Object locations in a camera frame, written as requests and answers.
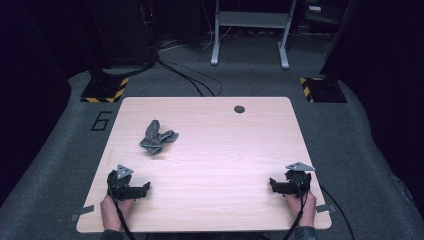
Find hand-held gripper cable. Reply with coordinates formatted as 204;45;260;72
282;191;309;240
106;178;137;240

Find black floor cable bundle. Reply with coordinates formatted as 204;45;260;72
155;53;224;98

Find white floor cables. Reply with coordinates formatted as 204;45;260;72
158;19;236;53

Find grey cloth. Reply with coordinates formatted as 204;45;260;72
138;119;180;156

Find person's right hand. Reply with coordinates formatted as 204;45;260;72
284;191;318;229

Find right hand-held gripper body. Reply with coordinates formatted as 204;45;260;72
283;161;316;198

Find black hazard-striped base plate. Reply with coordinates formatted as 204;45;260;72
298;76;349;104
80;75;130;104

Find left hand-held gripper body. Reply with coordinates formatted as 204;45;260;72
106;164;143;202

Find right hand-held gripper cable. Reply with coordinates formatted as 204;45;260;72
282;191;309;240

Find person's left hand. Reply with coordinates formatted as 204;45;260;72
99;194;135;232

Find dark cabinet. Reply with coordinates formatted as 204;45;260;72
84;0;157;70

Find left hand-held gripper cable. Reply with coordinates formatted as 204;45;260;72
106;178;137;240

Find grey tape strip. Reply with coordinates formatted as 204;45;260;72
69;204;96;223
314;203;337;214

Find white metal stand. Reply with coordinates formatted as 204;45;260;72
210;0;298;70

